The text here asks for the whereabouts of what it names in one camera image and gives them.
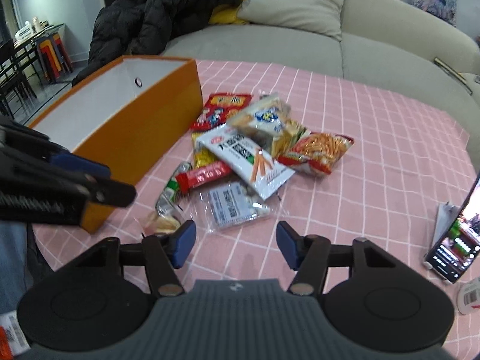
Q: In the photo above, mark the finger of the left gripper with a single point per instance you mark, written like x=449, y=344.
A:
x=38, y=145
x=18, y=166

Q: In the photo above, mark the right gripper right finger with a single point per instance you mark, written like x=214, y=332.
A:
x=311, y=257

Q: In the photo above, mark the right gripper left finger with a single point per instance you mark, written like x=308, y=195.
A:
x=161, y=256

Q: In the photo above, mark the red snack bar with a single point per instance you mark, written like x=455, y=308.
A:
x=200, y=176

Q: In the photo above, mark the yellow snack packet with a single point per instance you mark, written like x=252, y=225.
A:
x=201, y=155

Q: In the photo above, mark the white spicy strips packet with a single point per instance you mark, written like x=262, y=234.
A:
x=247, y=159

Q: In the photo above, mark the white blue cracker bag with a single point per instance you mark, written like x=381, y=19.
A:
x=267, y=122

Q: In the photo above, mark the small round cracker packet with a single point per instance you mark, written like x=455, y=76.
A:
x=156, y=223

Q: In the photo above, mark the green silver candy wrapper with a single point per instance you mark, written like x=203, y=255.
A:
x=166, y=203

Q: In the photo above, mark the black dining chair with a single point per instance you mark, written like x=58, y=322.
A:
x=13, y=80

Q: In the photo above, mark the clear nut packet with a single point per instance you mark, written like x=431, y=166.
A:
x=231, y=204

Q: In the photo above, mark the blue jeans leg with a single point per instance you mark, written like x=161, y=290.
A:
x=22, y=264

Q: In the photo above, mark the colourful stacked stools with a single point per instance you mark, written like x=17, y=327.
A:
x=53, y=57

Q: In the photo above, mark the red fries snack bag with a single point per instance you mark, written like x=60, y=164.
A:
x=316, y=154

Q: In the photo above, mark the orange cardboard box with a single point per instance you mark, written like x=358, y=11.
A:
x=128, y=114

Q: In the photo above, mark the smartphone on stand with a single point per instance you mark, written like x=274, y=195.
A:
x=459, y=248

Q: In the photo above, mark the red cartoon snack bag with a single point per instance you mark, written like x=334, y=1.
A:
x=218, y=108

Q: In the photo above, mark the white barcode object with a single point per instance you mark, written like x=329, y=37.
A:
x=468, y=297

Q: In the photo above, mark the black puffer jacket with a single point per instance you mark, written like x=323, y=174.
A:
x=144, y=27

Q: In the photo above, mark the beige sofa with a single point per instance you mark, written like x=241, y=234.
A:
x=387, y=44

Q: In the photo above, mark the book on sofa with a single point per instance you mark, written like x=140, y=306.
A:
x=456, y=76

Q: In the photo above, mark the yellow cushion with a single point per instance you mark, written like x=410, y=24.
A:
x=226, y=15

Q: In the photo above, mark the beige cushion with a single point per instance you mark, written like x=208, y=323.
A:
x=314, y=16

